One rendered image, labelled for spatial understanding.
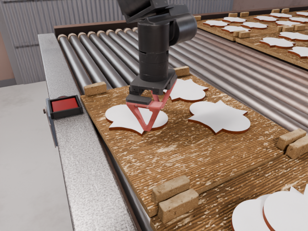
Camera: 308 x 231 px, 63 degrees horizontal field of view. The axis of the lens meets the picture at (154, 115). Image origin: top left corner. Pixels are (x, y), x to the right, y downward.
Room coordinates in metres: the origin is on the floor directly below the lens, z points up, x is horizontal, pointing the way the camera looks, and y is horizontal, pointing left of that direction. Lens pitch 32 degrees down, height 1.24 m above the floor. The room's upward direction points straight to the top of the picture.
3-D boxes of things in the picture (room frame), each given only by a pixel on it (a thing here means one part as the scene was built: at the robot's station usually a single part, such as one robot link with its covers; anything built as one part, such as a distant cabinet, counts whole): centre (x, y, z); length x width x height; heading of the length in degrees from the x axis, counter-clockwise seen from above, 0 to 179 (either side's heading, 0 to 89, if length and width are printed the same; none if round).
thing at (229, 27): (1.44, -0.45, 0.94); 0.41 x 0.35 x 0.04; 23
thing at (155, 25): (0.47, 0.00, 1.12); 0.07 x 0.06 x 0.07; 137
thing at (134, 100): (0.43, 0.01, 0.99); 0.07 x 0.07 x 0.09; 72
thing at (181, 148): (0.49, -0.05, 0.93); 0.41 x 0.35 x 0.02; 28
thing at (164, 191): (0.26, -0.03, 0.95); 0.06 x 0.02 x 0.03; 118
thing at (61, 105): (0.56, 0.23, 0.92); 0.06 x 0.06 x 0.01; 24
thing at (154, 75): (0.47, 0.00, 1.06); 0.10 x 0.07 x 0.07; 162
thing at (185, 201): (0.23, -0.03, 0.95); 0.06 x 0.02 x 0.03; 119
